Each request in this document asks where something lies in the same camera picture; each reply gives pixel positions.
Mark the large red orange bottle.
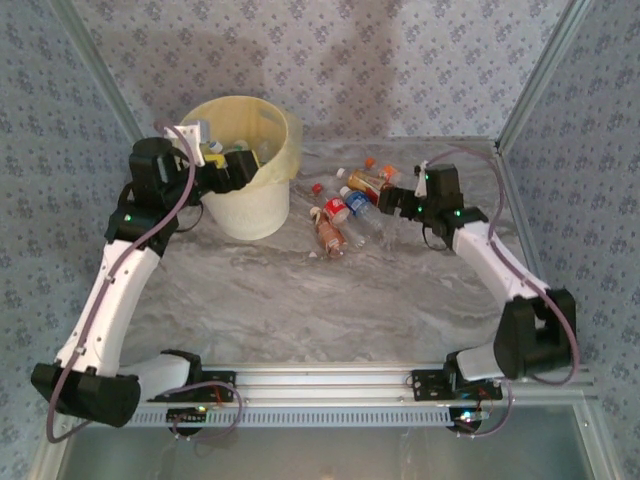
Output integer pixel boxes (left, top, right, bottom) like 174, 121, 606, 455
335, 167, 396, 199

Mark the blue label water bottle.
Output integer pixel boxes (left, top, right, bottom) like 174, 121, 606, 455
338, 185, 387, 235

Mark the red label clear bottle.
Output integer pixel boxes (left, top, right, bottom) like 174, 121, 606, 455
310, 183, 369, 249

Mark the brown tea bottle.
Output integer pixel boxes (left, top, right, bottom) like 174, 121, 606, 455
309, 205, 349, 261

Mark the yellow plastic bucket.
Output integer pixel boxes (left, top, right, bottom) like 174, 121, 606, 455
178, 96, 303, 187

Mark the black controller board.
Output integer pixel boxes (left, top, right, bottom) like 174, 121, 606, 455
448, 407, 494, 435
166, 406, 210, 436

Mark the grey metal panel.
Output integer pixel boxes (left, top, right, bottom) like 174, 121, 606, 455
59, 427, 596, 480

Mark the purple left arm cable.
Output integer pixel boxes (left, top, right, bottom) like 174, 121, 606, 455
47, 119, 199, 444

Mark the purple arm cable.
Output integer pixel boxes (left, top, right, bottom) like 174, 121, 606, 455
47, 119, 199, 444
423, 146, 582, 389

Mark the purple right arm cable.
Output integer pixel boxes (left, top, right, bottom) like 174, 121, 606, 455
423, 146, 582, 389

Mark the aluminium frame post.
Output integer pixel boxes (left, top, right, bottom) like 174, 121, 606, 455
49, 0, 154, 159
493, 0, 597, 156

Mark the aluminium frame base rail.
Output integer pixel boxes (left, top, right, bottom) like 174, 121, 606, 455
199, 363, 596, 403

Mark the grey slotted cable duct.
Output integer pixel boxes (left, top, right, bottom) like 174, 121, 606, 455
134, 405, 464, 429

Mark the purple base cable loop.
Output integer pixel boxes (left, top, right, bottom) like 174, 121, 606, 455
169, 383, 245, 444
455, 378, 517, 441

